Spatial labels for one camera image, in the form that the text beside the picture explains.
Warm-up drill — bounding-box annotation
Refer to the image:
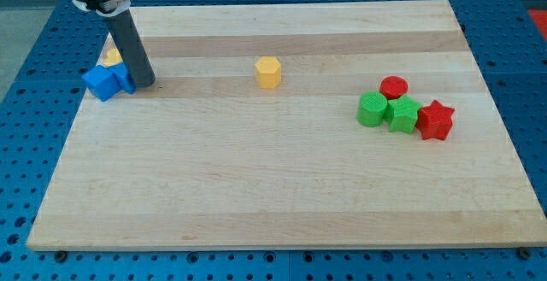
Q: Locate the red cylinder block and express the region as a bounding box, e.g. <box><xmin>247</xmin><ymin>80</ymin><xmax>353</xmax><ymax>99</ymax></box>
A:
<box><xmin>379</xmin><ymin>75</ymin><xmax>409</xmax><ymax>100</ymax></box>

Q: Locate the blue block behind cube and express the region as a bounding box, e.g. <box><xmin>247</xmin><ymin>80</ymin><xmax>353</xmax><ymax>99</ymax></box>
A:
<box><xmin>108</xmin><ymin>62</ymin><xmax>136</xmax><ymax>94</ymax></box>

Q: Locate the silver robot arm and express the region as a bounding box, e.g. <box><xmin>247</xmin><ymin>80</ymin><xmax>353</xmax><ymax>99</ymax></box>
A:
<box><xmin>72</xmin><ymin>0</ymin><xmax>156</xmax><ymax>88</ymax></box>

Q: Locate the light wooden board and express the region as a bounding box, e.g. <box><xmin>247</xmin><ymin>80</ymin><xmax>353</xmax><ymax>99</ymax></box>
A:
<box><xmin>26</xmin><ymin>0</ymin><xmax>546</xmax><ymax>251</ymax></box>

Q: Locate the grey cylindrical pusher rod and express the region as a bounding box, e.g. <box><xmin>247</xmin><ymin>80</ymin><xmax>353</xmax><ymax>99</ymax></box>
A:
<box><xmin>104</xmin><ymin>10</ymin><xmax>156</xmax><ymax>88</ymax></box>

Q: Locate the green cylinder block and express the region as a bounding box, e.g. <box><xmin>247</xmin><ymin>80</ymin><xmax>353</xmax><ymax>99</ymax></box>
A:
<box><xmin>356</xmin><ymin>91</ymin><xmax>387</xmax><ymax>127</ymax></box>

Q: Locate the red star block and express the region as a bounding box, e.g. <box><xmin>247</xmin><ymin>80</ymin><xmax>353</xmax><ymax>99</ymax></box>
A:
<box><xmin>415</xmin><ymin>100</ymin><xmax>456</xmax><ymax>140</ymax></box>

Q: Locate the green star block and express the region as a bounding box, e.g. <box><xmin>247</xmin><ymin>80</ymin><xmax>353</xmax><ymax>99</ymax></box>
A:
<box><xmin>384</xmin><ymin>94</ymin><xmax>422</xmax><ymax>134</ymax></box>

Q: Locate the small yellow block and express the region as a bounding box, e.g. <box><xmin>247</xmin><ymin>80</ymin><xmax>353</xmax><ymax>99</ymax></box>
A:
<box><xmin>103</xmin><ymin>49</ymin><xmax>123</xmax><ymax>67</ymax></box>

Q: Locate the yellow hexagon block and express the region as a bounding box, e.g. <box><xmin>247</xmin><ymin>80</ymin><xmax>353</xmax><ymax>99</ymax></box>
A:
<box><xmin>255</xmin><ymin>56</ymin><xmax>282</xmax><ymax>89</ymax></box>

